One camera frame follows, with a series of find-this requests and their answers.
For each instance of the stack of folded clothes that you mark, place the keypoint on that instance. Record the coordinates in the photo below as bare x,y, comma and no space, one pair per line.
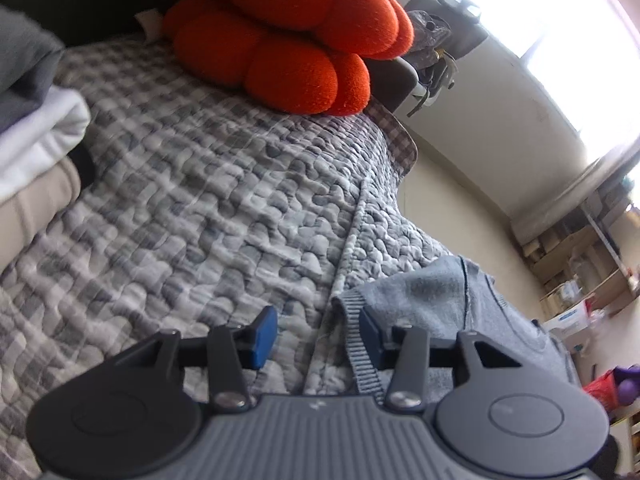
44,167

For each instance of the wooden desk shelf unit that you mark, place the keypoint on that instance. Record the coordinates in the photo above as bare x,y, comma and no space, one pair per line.
577,259

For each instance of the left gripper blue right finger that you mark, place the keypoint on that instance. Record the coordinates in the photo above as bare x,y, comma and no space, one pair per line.
381,340

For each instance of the grey checkered blanket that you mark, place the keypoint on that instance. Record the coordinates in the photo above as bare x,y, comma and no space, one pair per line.
403,150

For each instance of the right beige curtain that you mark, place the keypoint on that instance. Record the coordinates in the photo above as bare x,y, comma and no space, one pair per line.
606,170

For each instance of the grey white quilted bedspread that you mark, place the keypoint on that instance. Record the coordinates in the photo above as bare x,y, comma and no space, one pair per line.
206,207

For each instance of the white blue cardboard box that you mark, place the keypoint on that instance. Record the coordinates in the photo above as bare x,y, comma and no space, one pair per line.
572,327

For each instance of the grey knitted cat sweater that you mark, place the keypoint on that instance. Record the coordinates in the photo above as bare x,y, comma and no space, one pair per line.
449,295

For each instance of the orange pumpkin cushion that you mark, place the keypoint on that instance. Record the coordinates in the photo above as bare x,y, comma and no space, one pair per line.
301,57

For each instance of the grey backpack on chair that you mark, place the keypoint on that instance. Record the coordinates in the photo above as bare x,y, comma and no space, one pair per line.
430,33

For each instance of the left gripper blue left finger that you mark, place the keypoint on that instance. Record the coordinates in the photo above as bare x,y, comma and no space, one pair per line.
254,342

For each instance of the white office chair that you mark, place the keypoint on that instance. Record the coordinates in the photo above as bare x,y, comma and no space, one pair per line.
467,34

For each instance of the red patterned basket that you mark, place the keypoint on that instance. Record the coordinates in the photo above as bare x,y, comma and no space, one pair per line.
604,390

